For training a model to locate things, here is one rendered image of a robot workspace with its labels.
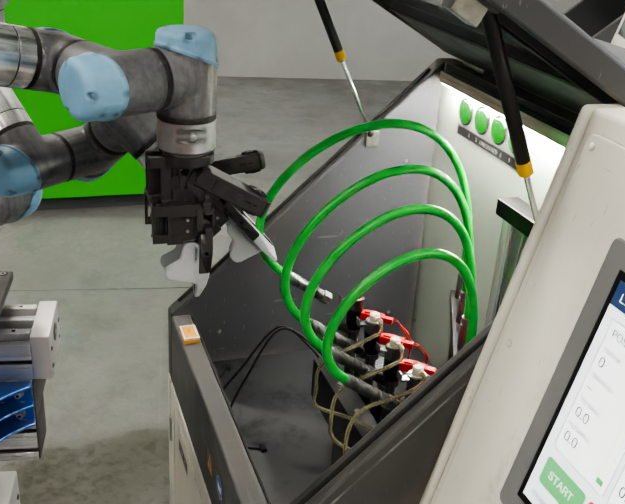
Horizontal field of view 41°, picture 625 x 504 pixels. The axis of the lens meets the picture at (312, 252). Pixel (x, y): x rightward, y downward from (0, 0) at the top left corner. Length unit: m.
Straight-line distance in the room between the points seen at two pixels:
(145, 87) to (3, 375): 0.77
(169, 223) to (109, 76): 0.22
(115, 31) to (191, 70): 3.44
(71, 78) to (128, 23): 3.48
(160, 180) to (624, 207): 0.56
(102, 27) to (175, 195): 3.38
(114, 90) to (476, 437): 0.61
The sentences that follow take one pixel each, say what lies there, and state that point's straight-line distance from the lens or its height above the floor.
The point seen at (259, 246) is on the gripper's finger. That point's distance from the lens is 1.27.
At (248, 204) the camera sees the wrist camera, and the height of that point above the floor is 1.36.
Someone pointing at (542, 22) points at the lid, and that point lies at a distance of 0.94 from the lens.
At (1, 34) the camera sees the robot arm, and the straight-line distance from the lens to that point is 1.05.
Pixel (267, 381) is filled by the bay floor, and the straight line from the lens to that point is 1.70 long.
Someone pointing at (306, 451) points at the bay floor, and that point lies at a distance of 1.53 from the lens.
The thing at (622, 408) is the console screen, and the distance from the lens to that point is 0.90.
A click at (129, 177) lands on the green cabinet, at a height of 0.18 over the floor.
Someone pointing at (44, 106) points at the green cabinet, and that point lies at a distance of 4.52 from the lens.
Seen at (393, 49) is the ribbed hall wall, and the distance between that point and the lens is 8.01.
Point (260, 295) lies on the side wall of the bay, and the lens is 1.71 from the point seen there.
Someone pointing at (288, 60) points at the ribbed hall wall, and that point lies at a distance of 7.83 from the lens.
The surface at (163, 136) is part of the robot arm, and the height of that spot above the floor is 1.46.
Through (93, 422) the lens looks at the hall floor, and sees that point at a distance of 3.01.
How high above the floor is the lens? 1.77
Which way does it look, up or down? 25 degrees down
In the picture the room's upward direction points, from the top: 4 degrees clockwise
